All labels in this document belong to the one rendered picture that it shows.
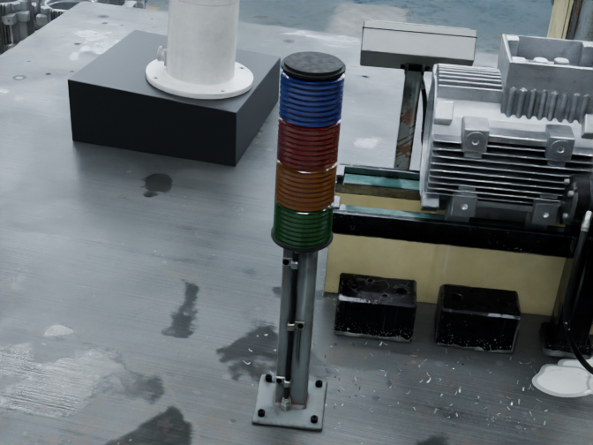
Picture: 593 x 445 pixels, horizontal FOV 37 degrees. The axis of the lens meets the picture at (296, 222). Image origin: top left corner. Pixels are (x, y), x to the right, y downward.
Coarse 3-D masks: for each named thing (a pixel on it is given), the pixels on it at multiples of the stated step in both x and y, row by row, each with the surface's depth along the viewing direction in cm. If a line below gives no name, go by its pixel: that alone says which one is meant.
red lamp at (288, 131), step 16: (288, 128) 84; (304, 128) 83; (320, 128) 83; (336, 128) 84; (288, 144) 84; (304, 144) 83; (320, 144) 84; (336, 144) 85; (288, 160) 85; (304, 160) 84; (320, 160) 85; (336, 160) 87
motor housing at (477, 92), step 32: (448, 64) 115; (448, 96) 110; (480, 96) 110; (448, 128) 110; (512, 128) 109; (544, 128) 109; (576, 128) 109; (448, 160) 110; (480, 160) 108; (512, 160) 109; (544, 160) 109; (576, 160) 108; (448, 192) 112; (480, 192) 111; (512, 192) 111; (544, 192) 110
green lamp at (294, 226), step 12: (276, 204) 89; (276, 216) 90; (288, 216) 88; (300, 216) 88; (312, 216) 88; (324, 216) 89; (276, 228) 90; (288, 228) 89; (300, 228) 88; (312, 228) 88; (324, 228) 89; (288, 240) 89; (300, 240) 89; (312, 240) 89; (324, 240) 90
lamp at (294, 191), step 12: (276, 156) 88; (276, 168) 88; (288, 168) 86; (336, 168) 87; (276, 180) 88; (288, 180) 86; (300, 180) 86; (312, 180) 86; (324, 180) 86; (276, 192) 89; (288, 192) 87; (300, 192) 86; (312, 192) 86; (324, 192) 87; (288, 204) 87; (300, 204) 87; (312, 204) 87; (324, 204) 88
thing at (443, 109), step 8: (432, 72) 119; (440, 104) 108; (448, 104) 108; (440, 112) 108; (448, 112) 108; (440, 120) 108; (448, 120) 108; (584, 120) 107; (592, 120) 107; (584, 128) 107; (592, 128) 107; (584, 136) 108; (592, 136) 107; (424, 192) 114; (424, 200) 114; (432, 200) 114; (424, 208) 115; (432, 208) 115; (560, 216) 115
